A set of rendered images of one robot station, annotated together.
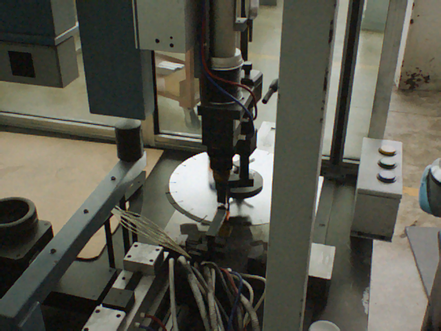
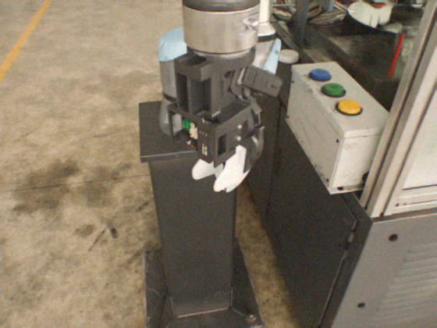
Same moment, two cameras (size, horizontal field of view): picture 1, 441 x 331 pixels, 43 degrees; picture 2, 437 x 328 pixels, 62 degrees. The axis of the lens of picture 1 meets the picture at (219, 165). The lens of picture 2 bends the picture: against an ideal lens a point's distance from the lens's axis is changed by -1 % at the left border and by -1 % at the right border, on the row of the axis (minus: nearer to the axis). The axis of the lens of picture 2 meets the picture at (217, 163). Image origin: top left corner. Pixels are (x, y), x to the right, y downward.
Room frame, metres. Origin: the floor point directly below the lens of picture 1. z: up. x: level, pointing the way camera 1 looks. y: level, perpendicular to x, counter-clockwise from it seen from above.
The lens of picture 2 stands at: (1.78, -0.95, 1.25)
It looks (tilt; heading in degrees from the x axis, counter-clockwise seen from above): 39 degrees down; 154
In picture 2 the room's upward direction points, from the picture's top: straight up
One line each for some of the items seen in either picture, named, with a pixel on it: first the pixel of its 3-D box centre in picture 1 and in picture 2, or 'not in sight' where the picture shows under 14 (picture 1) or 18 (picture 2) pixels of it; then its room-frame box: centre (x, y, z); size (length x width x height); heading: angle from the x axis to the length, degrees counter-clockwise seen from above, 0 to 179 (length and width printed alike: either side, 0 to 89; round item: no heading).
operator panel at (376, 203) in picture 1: (377, 186); (332, 122); (1.28, -0.43, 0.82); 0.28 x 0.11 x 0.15; 165
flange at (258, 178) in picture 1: (240, 178); (413, 10); (1.10, -0.05, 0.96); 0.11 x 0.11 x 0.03
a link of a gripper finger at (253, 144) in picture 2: not in sight; (243, 141); (1.46, -0.76, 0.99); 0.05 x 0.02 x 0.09; 24
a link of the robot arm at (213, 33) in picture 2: not in sight; (223, 25); (1.45, -0.78, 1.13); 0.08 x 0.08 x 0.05
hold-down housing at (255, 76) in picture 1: (246, 110); not in sight; (1.03, -0.05, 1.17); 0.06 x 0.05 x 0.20; 156
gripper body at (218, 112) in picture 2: not in sight; (216, 99); (1.45, -0.79, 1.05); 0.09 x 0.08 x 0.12; 114
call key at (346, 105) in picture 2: (387, 151); (348, 108); (1.34, -0.46, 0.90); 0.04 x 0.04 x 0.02
